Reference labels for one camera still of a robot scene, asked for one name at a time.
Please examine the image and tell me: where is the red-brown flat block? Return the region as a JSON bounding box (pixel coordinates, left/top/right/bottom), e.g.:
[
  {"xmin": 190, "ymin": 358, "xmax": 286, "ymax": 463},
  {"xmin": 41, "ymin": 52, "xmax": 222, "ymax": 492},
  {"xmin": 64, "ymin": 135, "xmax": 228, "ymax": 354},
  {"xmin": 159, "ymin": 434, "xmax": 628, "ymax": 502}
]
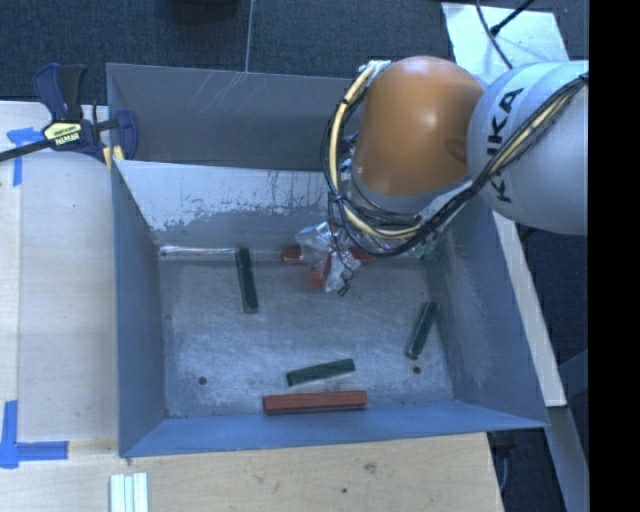
[
  {"xmin": 306, "ymin": 252, "xmax": 334, "ymax": 291},
  {"xmin": 280, "ymin": 247, "xmax": 377, "ymax": 267},
  {"xmin": 261, "ymin": 389, "xmax": 370, "ymax": 417}
]

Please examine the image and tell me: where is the grey metal bin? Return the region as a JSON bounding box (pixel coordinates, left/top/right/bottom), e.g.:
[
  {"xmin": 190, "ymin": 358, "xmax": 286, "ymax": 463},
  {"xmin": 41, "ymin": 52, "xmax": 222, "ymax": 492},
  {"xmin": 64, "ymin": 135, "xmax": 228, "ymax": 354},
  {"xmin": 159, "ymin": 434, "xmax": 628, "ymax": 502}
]
[{"xmin": 104, "ymin": 62, "xmax": 552, "ymax": 459}]

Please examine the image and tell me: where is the dark green flat block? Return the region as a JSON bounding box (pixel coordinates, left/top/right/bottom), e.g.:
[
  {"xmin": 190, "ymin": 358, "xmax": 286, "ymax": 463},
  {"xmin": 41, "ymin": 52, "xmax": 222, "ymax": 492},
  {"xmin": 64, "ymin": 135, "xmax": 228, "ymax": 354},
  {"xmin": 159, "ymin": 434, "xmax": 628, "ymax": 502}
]
[
  {"xmin": 285, "ymin": 357, "xmax": 358, "ymax": 388},
  {"xmin": 234, "ymin": 246, "xmax": 261, "ymax": 316},
  {"xmin": 404, "ymin": 300, "xmax": 442, "ymax": 362}
]

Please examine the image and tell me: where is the pale wood board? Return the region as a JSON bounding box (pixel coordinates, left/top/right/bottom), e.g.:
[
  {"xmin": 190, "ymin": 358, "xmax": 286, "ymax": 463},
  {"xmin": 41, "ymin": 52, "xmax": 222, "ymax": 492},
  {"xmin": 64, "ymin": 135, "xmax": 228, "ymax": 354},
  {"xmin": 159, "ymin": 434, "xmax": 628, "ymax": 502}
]
[{"xmin": 17, "ymin": 102, "xmax": 122, "ymax": 444}]

